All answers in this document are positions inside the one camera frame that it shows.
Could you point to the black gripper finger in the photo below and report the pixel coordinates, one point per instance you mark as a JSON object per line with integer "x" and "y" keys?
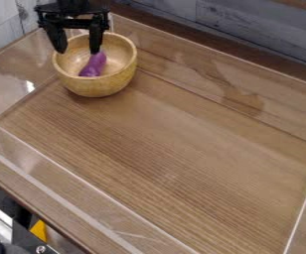
{"x": 94, "y": 38}
{"x": 58, "y": 38}

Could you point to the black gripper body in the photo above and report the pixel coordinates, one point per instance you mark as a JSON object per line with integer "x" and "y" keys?
{"x": 73, "y": 15}

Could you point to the purple toy eggplant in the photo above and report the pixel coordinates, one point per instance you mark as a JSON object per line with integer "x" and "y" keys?
{"x": 94, "y": 66}

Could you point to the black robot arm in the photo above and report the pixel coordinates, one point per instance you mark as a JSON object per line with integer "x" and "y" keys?
{"x": 73, "y": 14}

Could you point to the brown wooden bowl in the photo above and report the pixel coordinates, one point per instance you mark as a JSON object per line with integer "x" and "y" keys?
{"x": 117, "y": 72}

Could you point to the yellow black equipment base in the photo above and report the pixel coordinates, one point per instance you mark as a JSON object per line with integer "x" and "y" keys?
{"x": 26, "y": 242}

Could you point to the clear acrylic tray wall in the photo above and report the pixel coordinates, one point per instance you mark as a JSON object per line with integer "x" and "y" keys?
{"x": 185, "y": 165}

